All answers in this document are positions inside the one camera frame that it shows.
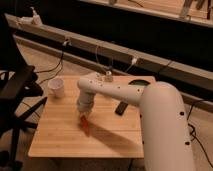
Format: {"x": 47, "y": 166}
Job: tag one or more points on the black office chair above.
{"x": 17, "y": 81}

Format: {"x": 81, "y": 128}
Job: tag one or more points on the white spray bottle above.
{"x": 36, "y": 17}

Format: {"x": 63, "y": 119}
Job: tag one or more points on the red pepper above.
{"x": 85, "y": 125}

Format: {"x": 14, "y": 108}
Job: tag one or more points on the long metal rail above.
{"x": 88, "y": 52}

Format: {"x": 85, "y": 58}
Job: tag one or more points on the clear glass bottle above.
{"x": 108, "y": 77}

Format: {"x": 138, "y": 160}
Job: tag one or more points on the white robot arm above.
{"x": 165, "y": 133}

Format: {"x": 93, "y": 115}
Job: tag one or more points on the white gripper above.
{"x": 85, "y": 102}

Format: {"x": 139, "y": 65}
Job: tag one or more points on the white ceramic cup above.
{"x": 56, "y": 87}

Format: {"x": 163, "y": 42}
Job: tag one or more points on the wooden table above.
{"x": 59, "y": 132}

